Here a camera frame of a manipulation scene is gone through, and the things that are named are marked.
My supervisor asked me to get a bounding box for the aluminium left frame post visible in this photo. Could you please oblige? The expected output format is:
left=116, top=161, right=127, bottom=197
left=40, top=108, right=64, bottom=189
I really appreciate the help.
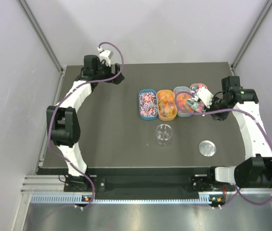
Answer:
left=17, top=0, right=63, bottom=73

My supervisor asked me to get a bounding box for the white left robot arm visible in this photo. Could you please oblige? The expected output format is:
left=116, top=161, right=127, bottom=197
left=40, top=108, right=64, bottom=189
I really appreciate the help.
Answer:
left=46, top=50, right=124, bottom=192

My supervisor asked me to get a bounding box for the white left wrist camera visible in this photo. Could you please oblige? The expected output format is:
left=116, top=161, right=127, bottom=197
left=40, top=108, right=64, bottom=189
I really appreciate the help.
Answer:
left=97, top=47, right=113, bottom=66

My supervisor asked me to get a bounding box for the light blue candy tray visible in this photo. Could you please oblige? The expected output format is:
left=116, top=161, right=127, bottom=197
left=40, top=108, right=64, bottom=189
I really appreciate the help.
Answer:
left=173, top=86, right=193, bottom=117

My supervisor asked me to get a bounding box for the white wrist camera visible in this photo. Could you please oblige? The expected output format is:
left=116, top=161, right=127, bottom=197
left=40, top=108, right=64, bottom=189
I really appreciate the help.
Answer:
left=186, top=88, right=213, bottom=111
left=97, top=47, right=113, bottom=66

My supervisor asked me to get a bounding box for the orange candy tray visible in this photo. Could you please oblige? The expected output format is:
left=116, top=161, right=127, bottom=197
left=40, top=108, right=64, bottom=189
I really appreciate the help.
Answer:
left=157, top=90, right=177, bottom=121

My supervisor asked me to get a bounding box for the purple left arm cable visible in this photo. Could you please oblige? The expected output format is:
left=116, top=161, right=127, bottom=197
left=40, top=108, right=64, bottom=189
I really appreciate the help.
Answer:
left=48, top=42, right=124, bottom=210

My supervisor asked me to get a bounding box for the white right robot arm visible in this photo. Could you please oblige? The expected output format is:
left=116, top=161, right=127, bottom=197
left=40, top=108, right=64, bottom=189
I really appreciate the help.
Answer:
left=206, top=76, right=272, bottom=191

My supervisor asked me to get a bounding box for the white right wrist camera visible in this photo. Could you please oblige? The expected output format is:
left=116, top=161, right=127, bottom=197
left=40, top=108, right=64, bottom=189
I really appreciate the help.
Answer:
left=186, top=88, right=213, bottom=111

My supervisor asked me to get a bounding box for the grey slotted cable duct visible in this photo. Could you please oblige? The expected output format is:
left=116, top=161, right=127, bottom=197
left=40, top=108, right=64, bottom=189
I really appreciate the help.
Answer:
left=30, top=192, right=225, bottom=205

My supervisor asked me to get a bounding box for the pink candy tray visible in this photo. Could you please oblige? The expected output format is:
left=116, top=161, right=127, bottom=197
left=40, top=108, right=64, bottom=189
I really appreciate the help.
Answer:
left=189, top=83, right=209, bottom=114

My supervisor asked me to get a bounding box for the aluminium front frame rail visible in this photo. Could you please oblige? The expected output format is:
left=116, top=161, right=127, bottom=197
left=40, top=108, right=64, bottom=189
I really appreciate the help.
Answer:
left=20, top=174, right=272, bottom=194

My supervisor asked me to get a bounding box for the aluminium frame post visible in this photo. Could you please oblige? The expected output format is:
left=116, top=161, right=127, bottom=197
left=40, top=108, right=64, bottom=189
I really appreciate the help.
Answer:
left=230, top=0, right=272, bottom=70
left=17, top=0, right=63, bottom=73

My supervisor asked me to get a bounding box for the aluminium right frame post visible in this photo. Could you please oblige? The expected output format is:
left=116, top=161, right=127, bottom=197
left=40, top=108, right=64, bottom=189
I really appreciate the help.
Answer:
left=230, top=0, right=272, bottom=70

